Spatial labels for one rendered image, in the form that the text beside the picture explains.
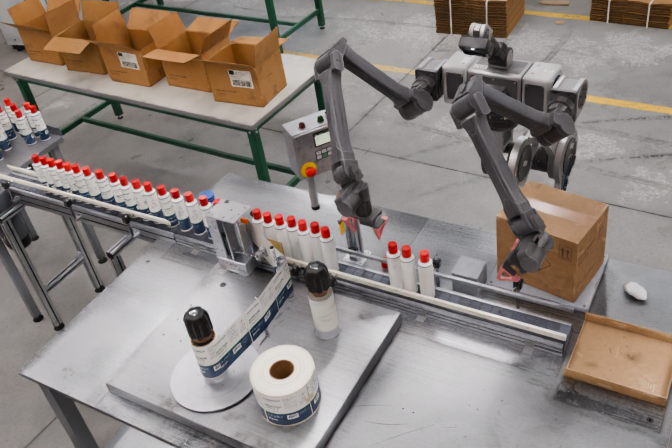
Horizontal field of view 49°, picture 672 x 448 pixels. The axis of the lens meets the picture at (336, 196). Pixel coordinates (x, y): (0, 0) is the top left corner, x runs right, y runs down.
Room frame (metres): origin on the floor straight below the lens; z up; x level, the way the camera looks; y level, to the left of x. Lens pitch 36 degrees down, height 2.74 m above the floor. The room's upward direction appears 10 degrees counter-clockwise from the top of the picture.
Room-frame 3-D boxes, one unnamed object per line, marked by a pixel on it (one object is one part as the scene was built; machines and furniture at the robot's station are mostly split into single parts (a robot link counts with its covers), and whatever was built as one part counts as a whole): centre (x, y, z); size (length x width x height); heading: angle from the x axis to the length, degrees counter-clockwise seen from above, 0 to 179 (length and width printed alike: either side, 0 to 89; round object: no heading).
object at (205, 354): (1.69, 0.50, 1.04); 0.09 x 0.09 x 0.29
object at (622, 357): (1.50, -0.80, 0.85); 0.30 x 0.26 x 0.04; 55
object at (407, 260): (1.93, -0.21, 0.98); 0.05 x 0.05 x 0.20
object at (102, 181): (2.79, 1.01, 0.98); 0.05 x 0.05 x 0.20
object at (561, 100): (2.05, -0.77, 1.45); 0.09 x 0.08 x 0.12; 52
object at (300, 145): (2.21, 0.05, 1.38); 0.17 x 0.10 x 0.19; 110
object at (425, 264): (1.89, -0.26, 0.98); 0.05 x 0.05 x 0.20
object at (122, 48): (4.39, 1.08, 0.97); 0.45 x 0.38 x 0.37; 145
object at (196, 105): (4.48, 1.00, 0.39); 2.20 x 0.80 x 0.78; 52
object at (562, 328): (2.08, 0.01, 0.86); 1.65 x 0.08 x 0.04; 55
